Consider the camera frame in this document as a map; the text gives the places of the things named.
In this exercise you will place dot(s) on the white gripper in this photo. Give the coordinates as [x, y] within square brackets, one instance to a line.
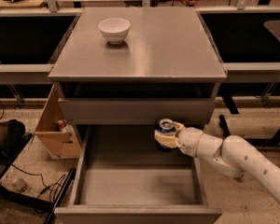
[188, 139]

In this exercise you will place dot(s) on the blue pepsi can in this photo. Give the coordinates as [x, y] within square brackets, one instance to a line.
[165, 126]

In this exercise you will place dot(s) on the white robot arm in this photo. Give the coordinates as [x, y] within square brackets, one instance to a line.
[231, 156]

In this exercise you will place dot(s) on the open grey middle drawer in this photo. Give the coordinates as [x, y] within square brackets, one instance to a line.
[122, 178]

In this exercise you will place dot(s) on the grey drawer cabinet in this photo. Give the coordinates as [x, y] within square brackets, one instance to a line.
[129, 90]

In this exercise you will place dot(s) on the closed grey top drawer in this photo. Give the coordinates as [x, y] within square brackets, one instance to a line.
[136, 111]

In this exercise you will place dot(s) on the black bar on floor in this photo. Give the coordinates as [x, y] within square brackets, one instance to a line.
[224, 126]

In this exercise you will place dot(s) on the white ceramic bowl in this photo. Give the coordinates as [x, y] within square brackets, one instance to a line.
[114, 30]

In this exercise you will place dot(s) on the wooden box on floor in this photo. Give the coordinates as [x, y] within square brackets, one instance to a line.
[53, 131]

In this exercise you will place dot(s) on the grey metal rail frame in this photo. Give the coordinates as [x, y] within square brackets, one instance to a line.
[21, 70]

